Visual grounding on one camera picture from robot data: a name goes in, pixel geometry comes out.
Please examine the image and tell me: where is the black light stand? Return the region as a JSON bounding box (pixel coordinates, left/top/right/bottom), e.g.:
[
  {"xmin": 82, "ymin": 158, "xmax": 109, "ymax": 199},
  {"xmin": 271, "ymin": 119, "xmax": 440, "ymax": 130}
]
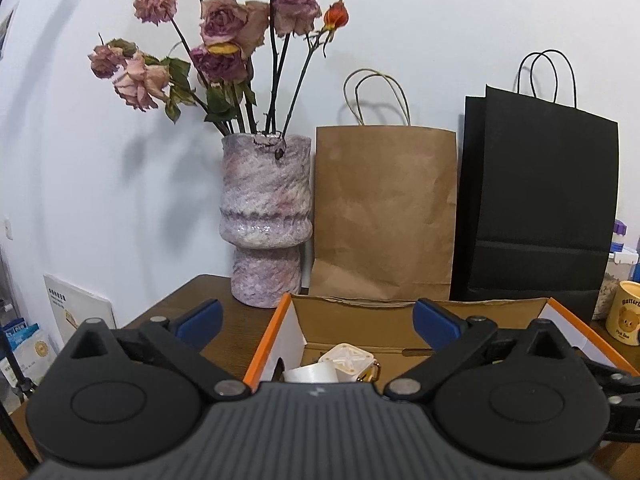
[{"xmin": 0, "ymin": 328, "xmax": 42, "ymax": 474}]

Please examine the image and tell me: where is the dried pink rose bouquet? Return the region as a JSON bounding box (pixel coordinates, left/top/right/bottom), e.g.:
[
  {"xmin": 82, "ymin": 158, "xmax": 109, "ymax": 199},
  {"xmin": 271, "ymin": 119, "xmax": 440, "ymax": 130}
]
[{"xmin": 88, "ymin": 0, "xmax": 349, "ymax": 140}]

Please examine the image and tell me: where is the blue white bag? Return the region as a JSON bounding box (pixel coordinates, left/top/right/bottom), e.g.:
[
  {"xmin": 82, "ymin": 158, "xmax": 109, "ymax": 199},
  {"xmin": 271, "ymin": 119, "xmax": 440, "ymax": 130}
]
[{"xmin": 3, "ymin": 318, "xmax": 56, "ymax": 385}]

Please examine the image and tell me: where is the brown paper bag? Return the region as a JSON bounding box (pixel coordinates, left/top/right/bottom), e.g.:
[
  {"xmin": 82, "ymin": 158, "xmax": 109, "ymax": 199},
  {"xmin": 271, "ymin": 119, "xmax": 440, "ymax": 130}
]
[{"xmin": 308, "ymin": 67, "xmax": 458, "ymax": 302}]

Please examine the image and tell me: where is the white booklet against wall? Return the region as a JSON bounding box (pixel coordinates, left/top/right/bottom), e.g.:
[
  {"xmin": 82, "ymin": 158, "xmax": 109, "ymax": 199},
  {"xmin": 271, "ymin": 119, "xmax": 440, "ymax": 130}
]
[{"xmin": 43, "ymin": 274, "xmax": 116, "ymax": 344}]

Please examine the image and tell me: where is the yellow bear mug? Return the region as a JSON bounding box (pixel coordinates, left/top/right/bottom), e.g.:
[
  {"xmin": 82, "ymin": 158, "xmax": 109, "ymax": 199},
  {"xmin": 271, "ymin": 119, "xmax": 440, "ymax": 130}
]
[{"xmin": 605, "ymin": 281, "xmax": 640, "ymax": 347}]

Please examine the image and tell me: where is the black paper bag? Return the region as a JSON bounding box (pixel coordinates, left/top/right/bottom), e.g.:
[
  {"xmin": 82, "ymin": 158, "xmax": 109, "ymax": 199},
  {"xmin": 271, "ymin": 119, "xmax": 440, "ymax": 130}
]
[{"xmin": 450, "ymin": 88, "xmax": 620, "ymax": 322}]

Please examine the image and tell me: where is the purple white ceramic vase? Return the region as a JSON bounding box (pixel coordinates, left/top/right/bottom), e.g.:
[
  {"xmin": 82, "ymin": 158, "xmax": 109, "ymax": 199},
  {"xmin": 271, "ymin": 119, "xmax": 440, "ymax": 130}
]
[{"xmin": 219, "ymin": 133, "xmax": 312, "ymax": 309}]

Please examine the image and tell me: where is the red orange cardboard box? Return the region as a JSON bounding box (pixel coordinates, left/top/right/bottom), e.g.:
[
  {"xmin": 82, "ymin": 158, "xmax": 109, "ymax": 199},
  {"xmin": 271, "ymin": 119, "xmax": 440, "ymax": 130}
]
[{"xmin": 243, "ymin": 294, "xmax": 639, "ymax": 389}]

